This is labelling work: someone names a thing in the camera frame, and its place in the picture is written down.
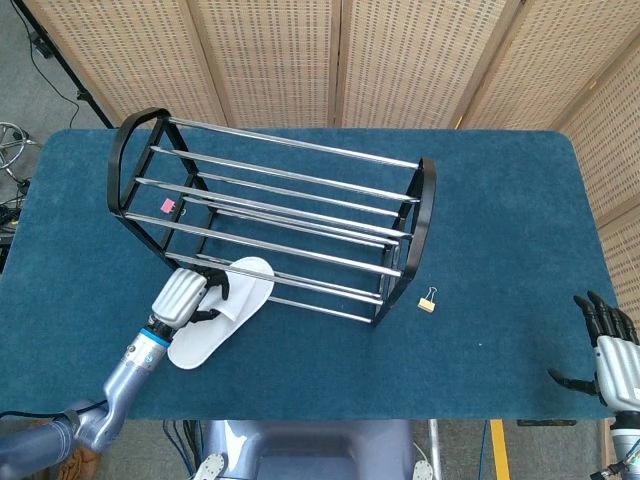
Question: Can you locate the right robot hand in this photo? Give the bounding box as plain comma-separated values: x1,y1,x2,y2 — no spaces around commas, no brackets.
547,291,640,414

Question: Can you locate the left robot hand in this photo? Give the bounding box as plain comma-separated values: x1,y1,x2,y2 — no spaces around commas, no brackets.
150,268,232,329

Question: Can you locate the white slipper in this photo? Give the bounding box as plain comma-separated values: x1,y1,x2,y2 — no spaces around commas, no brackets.
167,256,276,371

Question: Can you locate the black chrome-bar shoe rack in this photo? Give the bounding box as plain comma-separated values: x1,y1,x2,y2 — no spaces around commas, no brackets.
107,106,438,328

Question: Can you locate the yellow floor tape strip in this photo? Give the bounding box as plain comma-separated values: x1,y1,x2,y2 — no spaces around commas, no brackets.
489,418,511,480

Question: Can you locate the blue carpet mat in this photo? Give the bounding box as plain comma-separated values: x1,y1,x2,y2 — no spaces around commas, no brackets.
0,128,640,422

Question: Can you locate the lavender robot torso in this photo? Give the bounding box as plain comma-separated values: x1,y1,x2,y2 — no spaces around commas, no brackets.
192,418,441,480

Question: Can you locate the chrome stool base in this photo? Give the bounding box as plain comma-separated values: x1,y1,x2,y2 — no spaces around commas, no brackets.
0,121,39,186

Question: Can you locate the black tripod stand pole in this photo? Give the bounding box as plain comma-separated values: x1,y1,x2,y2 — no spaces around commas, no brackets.
12,0,115,129

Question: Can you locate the woven bamboo folding screen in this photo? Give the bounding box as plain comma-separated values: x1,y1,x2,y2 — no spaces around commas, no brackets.
22,0,640,321

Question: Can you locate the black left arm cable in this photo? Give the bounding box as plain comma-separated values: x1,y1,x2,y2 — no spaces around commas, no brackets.
0,409,76,421

